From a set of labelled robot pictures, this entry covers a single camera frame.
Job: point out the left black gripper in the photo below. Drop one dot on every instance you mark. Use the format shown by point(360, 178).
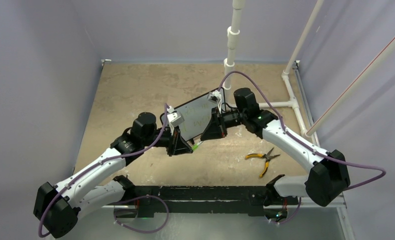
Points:
point(178, 145)

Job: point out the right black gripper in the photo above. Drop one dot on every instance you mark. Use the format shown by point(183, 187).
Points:
point(215, 130)

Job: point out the green marker cap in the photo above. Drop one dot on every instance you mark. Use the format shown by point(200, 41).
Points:
point(194, 147)

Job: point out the small black-framed whiteboard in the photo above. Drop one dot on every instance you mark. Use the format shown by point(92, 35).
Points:
point(196, 114)

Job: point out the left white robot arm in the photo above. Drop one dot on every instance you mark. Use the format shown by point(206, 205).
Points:
point(59, 207)

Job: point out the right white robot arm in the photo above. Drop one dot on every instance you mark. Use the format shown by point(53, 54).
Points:
point(327, 176)

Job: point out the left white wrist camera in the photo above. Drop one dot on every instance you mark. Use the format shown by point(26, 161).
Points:
point(174, 117)

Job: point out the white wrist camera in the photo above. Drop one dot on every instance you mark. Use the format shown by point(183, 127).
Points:
point(174, 117)
point(216, 97)

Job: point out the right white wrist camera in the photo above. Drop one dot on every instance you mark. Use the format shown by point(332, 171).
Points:
point(216, 97)

